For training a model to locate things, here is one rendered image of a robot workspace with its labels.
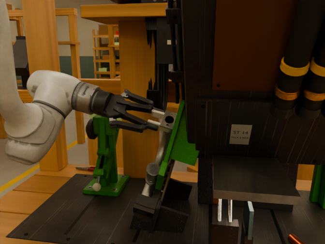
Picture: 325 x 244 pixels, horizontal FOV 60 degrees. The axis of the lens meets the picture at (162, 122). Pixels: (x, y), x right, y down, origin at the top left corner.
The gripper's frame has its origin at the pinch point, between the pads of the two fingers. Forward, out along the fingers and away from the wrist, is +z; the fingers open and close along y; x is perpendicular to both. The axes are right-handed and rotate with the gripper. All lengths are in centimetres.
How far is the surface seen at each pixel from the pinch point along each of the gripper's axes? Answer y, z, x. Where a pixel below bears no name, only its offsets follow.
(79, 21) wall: 714, -519, 706
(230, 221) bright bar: -22.7, 23.8, -4.7
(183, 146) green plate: -8.2, 8.2, -5.1
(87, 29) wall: 699, -480, 721
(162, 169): -15.0, 4.8, -2.5
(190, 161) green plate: -10.7, 11.2, -2.6
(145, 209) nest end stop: -23.6, 3.5, 8.3
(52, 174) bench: -14, -42, 47
